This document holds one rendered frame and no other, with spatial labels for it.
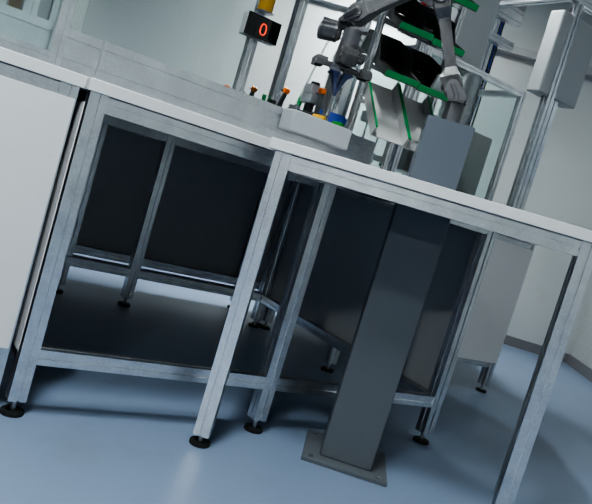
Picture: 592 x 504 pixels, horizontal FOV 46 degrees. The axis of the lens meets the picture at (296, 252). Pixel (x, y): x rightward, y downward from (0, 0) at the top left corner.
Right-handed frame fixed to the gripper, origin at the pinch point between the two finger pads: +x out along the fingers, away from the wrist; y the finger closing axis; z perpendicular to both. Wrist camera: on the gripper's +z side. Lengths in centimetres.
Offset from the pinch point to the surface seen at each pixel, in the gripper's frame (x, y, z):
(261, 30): -11.0, -25.4, -14.4
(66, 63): 21, -73, 30
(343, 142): 17.1, 4.4, 11.0
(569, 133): -78, 276, -328
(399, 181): 25, 14, 41
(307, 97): 5.0, -5.8, -10.7
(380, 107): -1.3, 22.0, -23.0
